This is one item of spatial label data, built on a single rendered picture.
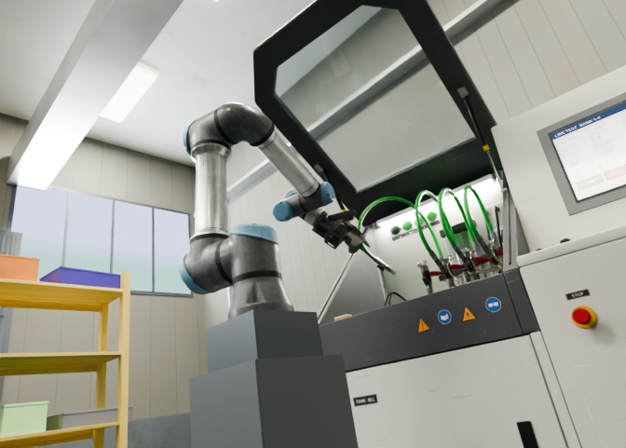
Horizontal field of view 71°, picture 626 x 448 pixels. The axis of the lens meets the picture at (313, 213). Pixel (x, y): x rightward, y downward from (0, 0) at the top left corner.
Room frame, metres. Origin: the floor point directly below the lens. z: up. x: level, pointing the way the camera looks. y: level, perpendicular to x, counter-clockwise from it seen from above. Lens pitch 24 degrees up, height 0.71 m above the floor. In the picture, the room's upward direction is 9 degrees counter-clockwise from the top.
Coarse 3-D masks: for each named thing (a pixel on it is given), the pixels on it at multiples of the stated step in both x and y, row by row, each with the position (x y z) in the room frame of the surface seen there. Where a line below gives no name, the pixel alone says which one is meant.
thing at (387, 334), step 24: (456, 288) 1.22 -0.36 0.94; (480, 288) 1.18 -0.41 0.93; (504, 288) 1.15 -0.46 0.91; (384, 312) 1.36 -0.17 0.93; (408, 312) 1.31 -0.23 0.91; (432, 312) 1.27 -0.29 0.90; (456, 312) 1.23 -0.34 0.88; (480, 312) 1.20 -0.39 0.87; (504, 312) 1.16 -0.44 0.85; (336, 336) 1.46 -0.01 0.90; (360, 336) 1.41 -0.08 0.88; (384, 336) 1.37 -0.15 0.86; (408, 336) 1.32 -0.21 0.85; (432, 336) 1.28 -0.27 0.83; (456, 336) 1.24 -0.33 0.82; (480, 336) 1.21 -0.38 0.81; (504, 336) 1.17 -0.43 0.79; (360, 360) 1.42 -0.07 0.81; (384, 360) 1.38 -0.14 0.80
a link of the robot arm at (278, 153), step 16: (224, 112) 0.99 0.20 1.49; (240, 112) 1.00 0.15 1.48; (256, 112) 1.02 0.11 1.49; (224, 128) 1.01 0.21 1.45; (240, 128) 1.02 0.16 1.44; (256, 128) 1.03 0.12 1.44; (272, 128) 1.06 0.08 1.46; (256, 144) 1.08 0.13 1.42; (272, 144) 1.10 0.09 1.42; (272, 160) 1.15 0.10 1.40; (288, 160) 1.16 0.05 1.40; (288, 176) 1.21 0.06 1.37; (304, 176) 1.23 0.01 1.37; (304, 192) 1.28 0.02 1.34; (320, 192) 1.31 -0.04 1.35; (304, 208) 1.36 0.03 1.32
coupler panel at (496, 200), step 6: (486, 198) 1.64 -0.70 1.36; (492, 198) 1.63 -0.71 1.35; (498, 198) 1.61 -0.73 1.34; (486, 204) 1.64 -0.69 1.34; (492, 204) 1.63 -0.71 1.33; (498, 204) 1.62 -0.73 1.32; (480, 210) 1.66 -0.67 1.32; (486, 210) 1.65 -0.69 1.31; (492, 210) 1.63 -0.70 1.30; (498, 210) 1.62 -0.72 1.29; (492, 216) 1.64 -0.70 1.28; (498, 216) 1.62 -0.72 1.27; (492, 222) 1.64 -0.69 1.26; (498, 240) 1.64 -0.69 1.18
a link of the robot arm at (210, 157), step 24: (216, 120) 1.01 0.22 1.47; (192, 144) 1.05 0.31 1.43; (216, 144) 1.04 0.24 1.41; (216, 168) 1.05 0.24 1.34; (216, 192) 1.04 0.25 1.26; (216, 216) 1.03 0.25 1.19; (192, 240) 1.02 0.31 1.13; (216, 240) 1.01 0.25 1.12; (192, 264) 1.02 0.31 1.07; (192, 288) 1.05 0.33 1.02; (216, 288) 1.05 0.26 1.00
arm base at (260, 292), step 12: (240, 276) 0.95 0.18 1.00; (252, 276) 0.94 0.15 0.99; (264, 276) 0.95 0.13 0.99; (276, 276) 0.97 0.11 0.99; (240, 288) 0.95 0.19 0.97; (252, 288) 0.94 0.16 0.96; (264, 288) 0.94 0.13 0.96; (276, 288) 0.96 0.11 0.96; (240, 300) 0.94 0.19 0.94; (252, 300) 0.94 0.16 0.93; (264, 300) 0.93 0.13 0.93; (276, 300) 0.94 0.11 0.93; (288, 300) 0.97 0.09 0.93; (228, 312) 0.96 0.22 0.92; (240, 312) 0.93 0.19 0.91
